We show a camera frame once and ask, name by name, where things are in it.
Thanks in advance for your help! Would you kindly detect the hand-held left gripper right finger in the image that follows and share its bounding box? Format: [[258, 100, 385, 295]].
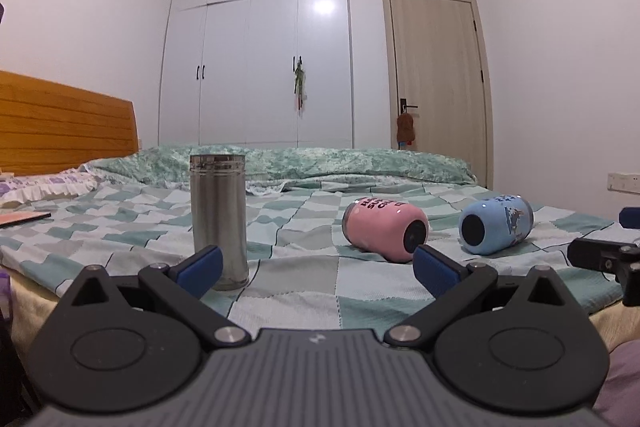
[[384, 244, 585, 351]]

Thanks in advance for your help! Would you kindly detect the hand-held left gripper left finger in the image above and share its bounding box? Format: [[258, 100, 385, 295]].
[[57, 245, 252, 351]]

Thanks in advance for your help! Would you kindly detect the pink cup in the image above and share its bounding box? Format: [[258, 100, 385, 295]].
[[342, 197, 431, 264]]

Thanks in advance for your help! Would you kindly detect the stainless steel cup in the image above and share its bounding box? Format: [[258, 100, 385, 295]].
[[189, 153, 250, 292]]

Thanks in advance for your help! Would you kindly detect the blue cup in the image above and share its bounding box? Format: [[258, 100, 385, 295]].
[[458, 194, 535, 256]]

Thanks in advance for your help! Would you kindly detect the green checkered blanket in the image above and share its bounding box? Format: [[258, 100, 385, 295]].
[[0, 178, 627, 334]]

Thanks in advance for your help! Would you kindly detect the person's leg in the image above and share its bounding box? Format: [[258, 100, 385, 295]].
[[592, 340, 640, 427]]

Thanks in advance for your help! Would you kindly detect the brown hanging pouch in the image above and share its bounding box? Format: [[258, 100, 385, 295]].
[[396, 112, 417, 150]]

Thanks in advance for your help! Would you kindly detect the green patterned quilt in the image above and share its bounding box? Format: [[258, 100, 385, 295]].
[[80, 144, 478, 198]]

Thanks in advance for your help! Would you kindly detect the beige bed sheet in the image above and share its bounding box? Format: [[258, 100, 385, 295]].
[[9, 271, 68, 360]]

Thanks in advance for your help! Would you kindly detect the purple floral pillow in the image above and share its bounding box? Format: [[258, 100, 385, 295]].
[[0, 170, 109, 210]]

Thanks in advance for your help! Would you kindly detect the orange book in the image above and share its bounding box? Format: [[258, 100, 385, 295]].
[[0, 211, 53, 231]]

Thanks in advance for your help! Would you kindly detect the wooden headboard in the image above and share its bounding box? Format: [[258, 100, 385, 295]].
[[0, 70, 140, 178]]

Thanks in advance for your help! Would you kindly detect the green hanging ornament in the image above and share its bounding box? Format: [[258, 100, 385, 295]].
[[292, 62, 309, 112]]

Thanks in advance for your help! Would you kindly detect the light wooden door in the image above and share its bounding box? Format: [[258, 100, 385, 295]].
[[381, 0, 495, 190]]

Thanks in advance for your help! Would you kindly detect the white wardrobe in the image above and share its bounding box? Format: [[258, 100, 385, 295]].
[[158, 0, 355, 150]]

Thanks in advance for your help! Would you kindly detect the white wall socket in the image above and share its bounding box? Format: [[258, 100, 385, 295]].
[[607, 171, 640, 196]]

